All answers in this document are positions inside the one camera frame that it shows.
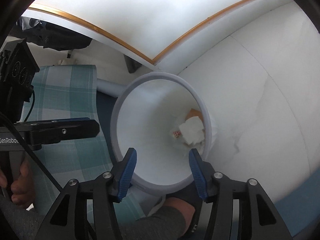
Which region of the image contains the small printed wrapper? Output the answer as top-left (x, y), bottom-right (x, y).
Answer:
top-left (171, 130), bottom-right (182, 140)

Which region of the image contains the teal plaid tablecloth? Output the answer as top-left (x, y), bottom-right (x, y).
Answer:
top-left (19, 64), bottom-right (146, 218)

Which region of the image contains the black hanging backpack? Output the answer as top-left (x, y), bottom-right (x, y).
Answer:
top-left (9, 17), bottom-right (92, 51)

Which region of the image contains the person right hand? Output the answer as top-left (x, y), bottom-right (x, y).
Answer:
top-left (163, 197), bottom-right (195, 228)

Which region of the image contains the white tissue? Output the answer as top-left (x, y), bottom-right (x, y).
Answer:
top-left (179, 116), bottom-right (204, 145)

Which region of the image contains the person left hand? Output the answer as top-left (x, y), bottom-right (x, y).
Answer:
top-left (11, 158), bottom-right (35, 209)

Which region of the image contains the orange sachet large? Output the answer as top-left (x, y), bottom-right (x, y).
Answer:
top-left (185, 108), bottom-right (203, 122)

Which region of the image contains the white trash bin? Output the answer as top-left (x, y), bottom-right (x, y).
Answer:
top-left (109, 71), bottom-right (218, 197)

